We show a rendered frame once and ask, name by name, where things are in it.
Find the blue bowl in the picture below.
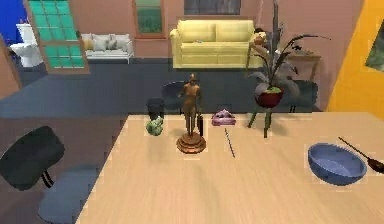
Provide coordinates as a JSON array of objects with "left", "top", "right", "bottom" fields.
[{"left": 307, "top": 142, "right": 368, "bottom": 187}]

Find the thin dark pencil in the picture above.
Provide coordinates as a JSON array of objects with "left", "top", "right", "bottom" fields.
[{"left": 223, "top": 127, "right": 237, "bottom": 159}]

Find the white sofa with grey cushions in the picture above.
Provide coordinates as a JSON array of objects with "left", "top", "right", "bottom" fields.
[{"left": 80, "top": 32, "right": 135, "bottom": 65}]

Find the brown side table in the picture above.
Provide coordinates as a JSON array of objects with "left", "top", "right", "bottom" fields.
[{"left": 287, "top": 49, "right": 322, "bottom": 82}]

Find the green crumpled lump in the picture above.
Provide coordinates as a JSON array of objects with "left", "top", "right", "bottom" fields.
[{"left": 145, "top": 115, "right": 165, "bottom": 137}]

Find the dark framed wall picture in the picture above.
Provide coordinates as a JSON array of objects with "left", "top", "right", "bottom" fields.
[{"left": 183, "top": 0, "right": 242, "bottom": 16}]

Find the bronze figure statue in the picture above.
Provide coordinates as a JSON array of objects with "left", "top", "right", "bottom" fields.
[{"left": 175, "top": 72, "right": 207, "bottom": 155}]

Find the house plant in red pot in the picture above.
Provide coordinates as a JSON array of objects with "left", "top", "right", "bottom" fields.
[{"left": 246, "top": 0, "right": 332, "bottom": 139}]

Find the light wooden dining table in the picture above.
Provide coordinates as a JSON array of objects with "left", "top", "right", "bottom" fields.
[{"left": 75, "top": 111, "right": 384, "bottom": 224}]

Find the pink tissue box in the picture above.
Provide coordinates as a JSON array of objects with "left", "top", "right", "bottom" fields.
[{"left": 211, "top": 108, "right": 237, "bottom": 127}]

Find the yellow sofa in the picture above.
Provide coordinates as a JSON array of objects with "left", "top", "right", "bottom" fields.
[{"left": 169, "top": 19, "right": 265, "bottom": 70}]

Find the window with green view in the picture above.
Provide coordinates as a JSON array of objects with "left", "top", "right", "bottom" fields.
[{"left": 132, "top": 0, "right": 167, "bottom": 40}]

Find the white toilet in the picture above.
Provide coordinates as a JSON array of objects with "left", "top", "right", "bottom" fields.
[{"left": 9, "top": 22, "right": 44, "bottom": 68}]

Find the green glass panel door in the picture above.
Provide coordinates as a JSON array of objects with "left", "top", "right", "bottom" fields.
[{"left": 22, "top": 0, "right": 91, "bottom": 75}]

